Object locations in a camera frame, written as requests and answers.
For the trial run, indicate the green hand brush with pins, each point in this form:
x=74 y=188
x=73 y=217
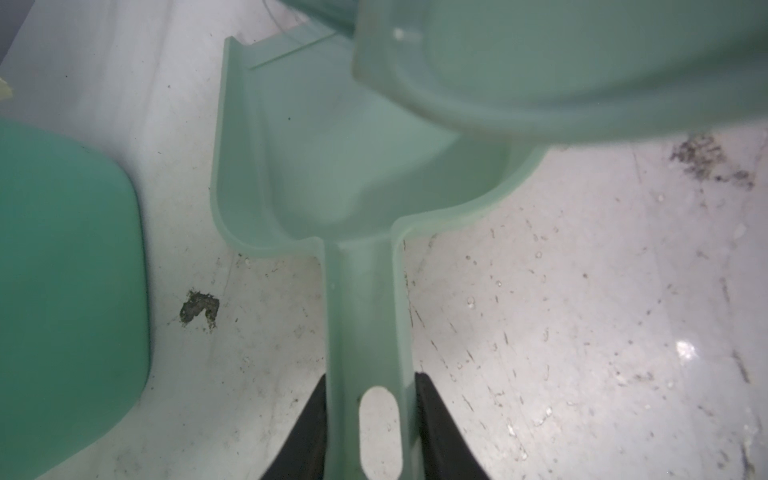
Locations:
x=560 y=71

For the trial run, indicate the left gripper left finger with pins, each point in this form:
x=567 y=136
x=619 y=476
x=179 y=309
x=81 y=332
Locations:
x=303 y=453

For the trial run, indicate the green trash bin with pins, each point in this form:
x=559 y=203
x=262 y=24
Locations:
x=75 y=343

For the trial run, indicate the green plastic dustpan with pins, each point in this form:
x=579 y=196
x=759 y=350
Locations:
x=308 y=162

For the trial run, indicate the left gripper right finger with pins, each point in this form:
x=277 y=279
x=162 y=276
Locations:
x=446 y=455

